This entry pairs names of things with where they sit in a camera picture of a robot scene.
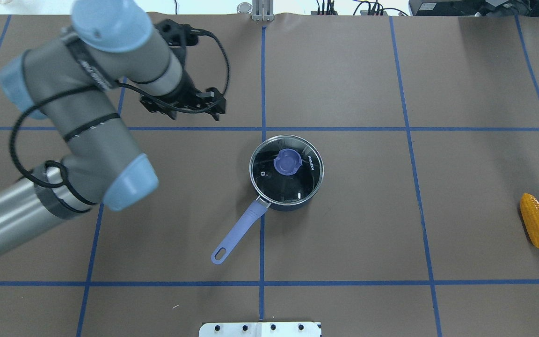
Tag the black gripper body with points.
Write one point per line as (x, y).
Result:
(186, 92)

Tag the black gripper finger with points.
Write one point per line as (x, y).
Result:
(212, 102)
(160, 108)

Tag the glass pot lid blue knob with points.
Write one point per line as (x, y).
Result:
(286, 171)

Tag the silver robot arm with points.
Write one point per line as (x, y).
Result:
(109, 44)

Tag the yellow corn cob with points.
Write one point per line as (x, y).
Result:
(529, 209)

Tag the small metal cup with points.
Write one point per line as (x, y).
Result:
(244, 8)

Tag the dark blue saucepan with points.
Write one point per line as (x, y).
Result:
(254, 212)

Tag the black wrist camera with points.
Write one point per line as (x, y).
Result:
(177, 34)

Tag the aluminium frame post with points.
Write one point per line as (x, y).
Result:
(262, 10)

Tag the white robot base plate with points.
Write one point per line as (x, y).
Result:
(261, 329)

